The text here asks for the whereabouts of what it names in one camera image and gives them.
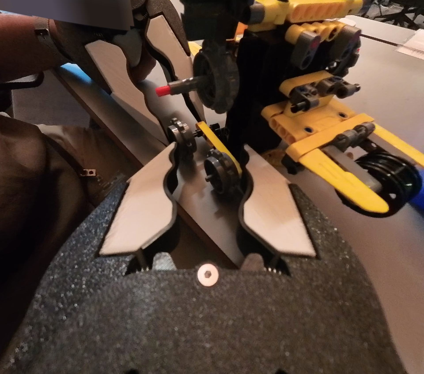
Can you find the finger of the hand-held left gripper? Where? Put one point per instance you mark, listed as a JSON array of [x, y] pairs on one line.
[[116, 72], [172, 49]]

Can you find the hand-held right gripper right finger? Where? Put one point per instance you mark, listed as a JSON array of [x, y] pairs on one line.
[[278, 215]]

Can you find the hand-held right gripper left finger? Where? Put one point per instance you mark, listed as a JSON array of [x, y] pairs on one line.
[[139, 211]]

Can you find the yellow grey toy brick vehicle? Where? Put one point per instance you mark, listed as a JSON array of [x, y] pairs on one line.
[[314, 6]]

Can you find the person's left forearm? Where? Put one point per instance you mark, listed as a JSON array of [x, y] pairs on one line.
[[18, 42]]

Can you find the person's left hand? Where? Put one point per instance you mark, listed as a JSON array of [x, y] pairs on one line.
[[144, 69]]

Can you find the person's beige pants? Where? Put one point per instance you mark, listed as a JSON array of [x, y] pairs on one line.
[[63, 138]]

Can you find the black armrest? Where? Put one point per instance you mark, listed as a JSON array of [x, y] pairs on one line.
[[20, 82]]

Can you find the person's dark jacket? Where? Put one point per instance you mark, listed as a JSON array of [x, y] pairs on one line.
[[29, 198]]

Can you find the blue plastic bin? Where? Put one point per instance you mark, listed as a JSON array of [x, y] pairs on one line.
[[419, 188]]

